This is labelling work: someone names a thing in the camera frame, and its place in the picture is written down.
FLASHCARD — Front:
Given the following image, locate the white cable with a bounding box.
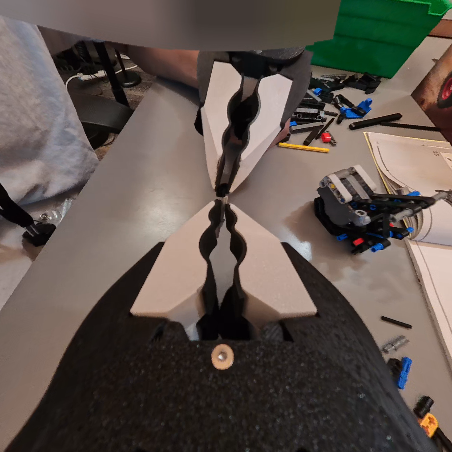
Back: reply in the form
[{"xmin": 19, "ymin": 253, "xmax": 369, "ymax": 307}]
[{"xmin": 65, "ymin": 69, "xmax": 119, "ymax": 88}]

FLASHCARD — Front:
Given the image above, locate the black table leg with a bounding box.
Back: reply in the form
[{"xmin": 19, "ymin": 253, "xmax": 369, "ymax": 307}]
[{"xmin": 93, "ymin": 40, "xmax": 130, "ymax": 107}]

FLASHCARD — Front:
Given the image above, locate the short black toy axle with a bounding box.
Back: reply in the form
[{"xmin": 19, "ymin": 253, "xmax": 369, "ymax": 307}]
[{"xmin": 381, "ymin": 316, "xmax": 413, "ymax": 330}]

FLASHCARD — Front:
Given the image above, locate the pile of small toy parts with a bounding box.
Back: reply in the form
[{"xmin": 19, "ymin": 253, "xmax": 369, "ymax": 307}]
[{"xmin": 382, "ymin": 335, "xmax": 452, "ymax": 449}]

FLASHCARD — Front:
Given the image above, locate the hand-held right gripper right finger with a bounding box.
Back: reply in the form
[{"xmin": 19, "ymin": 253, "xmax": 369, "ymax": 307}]
[{"xmin": 225, "ymin": 204, "xmax": 318, "ymax": 328}]

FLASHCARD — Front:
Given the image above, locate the person's left forearm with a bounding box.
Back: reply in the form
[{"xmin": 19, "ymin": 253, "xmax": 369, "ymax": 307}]
[{"xmin": 129, "ymin": 46, "xmax": 200, "ymax": 88}]

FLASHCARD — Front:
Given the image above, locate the pile of long toy beams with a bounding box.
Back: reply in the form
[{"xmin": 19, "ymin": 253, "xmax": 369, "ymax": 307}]
[{"xmin": 277, "ymin": 71, "xmax": 438, "ymax": 154}]

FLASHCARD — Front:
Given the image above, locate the white instruction booklet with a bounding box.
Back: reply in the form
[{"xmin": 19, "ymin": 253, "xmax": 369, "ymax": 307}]
[{"xmin": 364, "ymin": 131, "xmax": 452, "ymax": 357}]

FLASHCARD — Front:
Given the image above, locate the black office chair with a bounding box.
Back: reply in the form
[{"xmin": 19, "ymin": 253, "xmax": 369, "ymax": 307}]
[{"xmin": 67, "ymin": 92, "xmax": 134, "ymax": 150}]

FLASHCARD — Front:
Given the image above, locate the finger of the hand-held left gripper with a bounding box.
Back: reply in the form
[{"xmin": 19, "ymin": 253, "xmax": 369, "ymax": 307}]
[
  {"xmin": 225, "ymin": 72, "xmax": 294, "ymax": 194},
  {"xmin": 200, "ymin": 60, "xmax": 248, "ymax": 193}
]

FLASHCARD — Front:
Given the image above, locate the black lanyard strap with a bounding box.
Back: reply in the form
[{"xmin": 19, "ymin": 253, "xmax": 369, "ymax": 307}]
[{"xmin": 0, "ymin": 183, "xmax": 57, "ymax": 248}]

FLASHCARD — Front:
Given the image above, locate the partly built toy vehicle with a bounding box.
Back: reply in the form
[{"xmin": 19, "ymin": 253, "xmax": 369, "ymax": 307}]
[{"xmin": 314, "ymin": 164, "xmax": 452, "ymax": 255}]

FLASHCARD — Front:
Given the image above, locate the printed toy truck box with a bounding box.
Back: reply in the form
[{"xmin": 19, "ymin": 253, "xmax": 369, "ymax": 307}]
[{"xmin": 411, "ymin": 46, "xmax": 452, "ymax": 124}]

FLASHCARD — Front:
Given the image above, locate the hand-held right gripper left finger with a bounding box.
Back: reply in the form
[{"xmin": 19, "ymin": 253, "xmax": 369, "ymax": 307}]
[{"xmin": 129, "ymin": 200, "xmax": 224, "ymax": 341}]

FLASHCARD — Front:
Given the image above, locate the green plastic bin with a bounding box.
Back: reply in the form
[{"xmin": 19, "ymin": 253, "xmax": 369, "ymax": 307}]
[{"xmin": 305, "ymin": 0, "xmax": 452, "ymax": 79}]

